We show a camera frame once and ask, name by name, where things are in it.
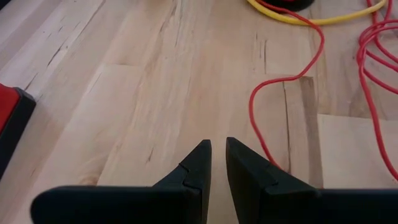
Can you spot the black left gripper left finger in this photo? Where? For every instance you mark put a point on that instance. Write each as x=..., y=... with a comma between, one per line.
x=140, y=205

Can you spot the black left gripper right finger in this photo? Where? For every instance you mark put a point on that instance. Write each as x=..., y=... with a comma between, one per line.
x=295, y=205

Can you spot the red box with dark lid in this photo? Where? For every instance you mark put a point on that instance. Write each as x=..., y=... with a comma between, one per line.
x=9, y=124

